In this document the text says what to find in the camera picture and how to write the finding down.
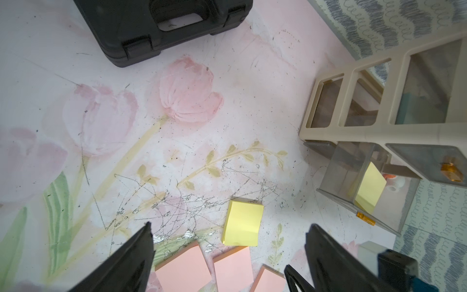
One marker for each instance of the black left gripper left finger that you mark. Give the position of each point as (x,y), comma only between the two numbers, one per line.
(127,270)

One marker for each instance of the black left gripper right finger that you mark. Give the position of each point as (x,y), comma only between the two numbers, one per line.
(334,269)

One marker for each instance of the pink sticky pad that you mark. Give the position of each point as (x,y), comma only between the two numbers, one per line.
(186,271)
(269,280)
(233,270)

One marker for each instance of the yellow sticky pad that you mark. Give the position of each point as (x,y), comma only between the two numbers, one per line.
(242,224)
(370,189)

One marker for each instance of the translucent drawer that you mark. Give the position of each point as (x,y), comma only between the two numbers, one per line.
(439,164)
(324,148)
(345,173)

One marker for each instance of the beige drawer organizer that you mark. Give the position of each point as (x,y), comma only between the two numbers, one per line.
(360,102)

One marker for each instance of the blue sticky pad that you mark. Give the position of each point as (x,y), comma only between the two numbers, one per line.
(419,110)

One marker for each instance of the floral pink table mat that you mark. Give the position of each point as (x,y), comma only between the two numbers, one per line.
(91,152)

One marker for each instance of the black plastic tool case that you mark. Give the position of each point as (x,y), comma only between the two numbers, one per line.
(129,32)

